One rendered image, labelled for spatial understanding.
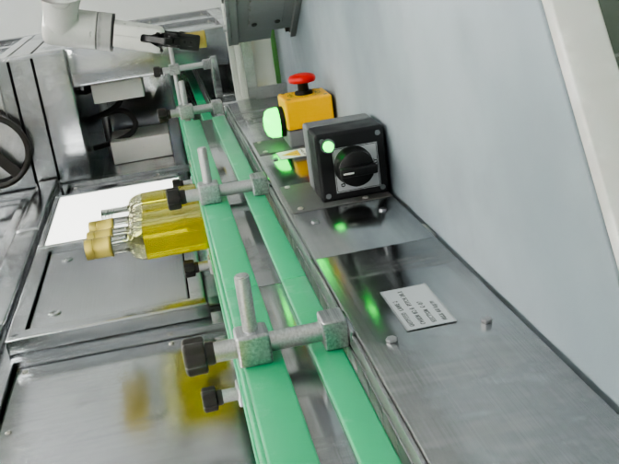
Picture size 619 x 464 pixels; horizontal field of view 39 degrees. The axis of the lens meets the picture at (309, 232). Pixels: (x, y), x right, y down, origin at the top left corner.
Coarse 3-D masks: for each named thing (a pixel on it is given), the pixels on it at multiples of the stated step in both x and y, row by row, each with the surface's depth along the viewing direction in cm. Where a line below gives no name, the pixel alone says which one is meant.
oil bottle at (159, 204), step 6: (144, 204) 155; (150, 204) 154; (156, 204) 154; (162, 204) 153; (186, 204) 152; (132, 210) 153; (138, 210) 152; (144, 210) 151; (150, 210) 151; (156, 210) 151; (132, 216) 152
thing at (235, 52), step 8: (224, 16) 182; (224, 24) 183; (232, 48) 184; (240, 48) 169; (232, 56) 184; (240, 56) 170; (232, 64) 185; (240, 64) 169; (232, 72) 186; (240, 72) 170; (240, 80) 170; (240, 88) 171; (240, 96) 187; (248, 96) 172
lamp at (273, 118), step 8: (264, 112) 127; (272, 112) 126; (280, 112) 125; (264, 120) 126; (272, 120) 125; (280, 120) 125; (264, 128) 127; (272, 128) 125; (280, 128) 126; (272, 136) 127; (280, 136) 127
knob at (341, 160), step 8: (344, 152) 96; (352, 152) 95; (360, 152) 95; (368, 152) 97; (336, 160) 96; (344, 160) 95; (352, 160) 95; (360, 160) 95; (368, 160) 96; (336, 168) 96; (344, 168) 95; (352, 168) 94; (360, 168) 94; (368, 168) 95; (376, 168) 95; (344, 176) 94; (352, 176) 95; (360, 176) 96; (368, 176) 96; (352, 184) 96; (360, 184) 96
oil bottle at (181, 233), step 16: (144, 224) 142; (160, 224) 141; (176, 224) 141; (192, 224) 141; (128, 240) 141; (144, 240) 141; (160, 240) 141; (176, 240) 142; (192, 240) 142; (144, 256) 141; (160, 256) 142
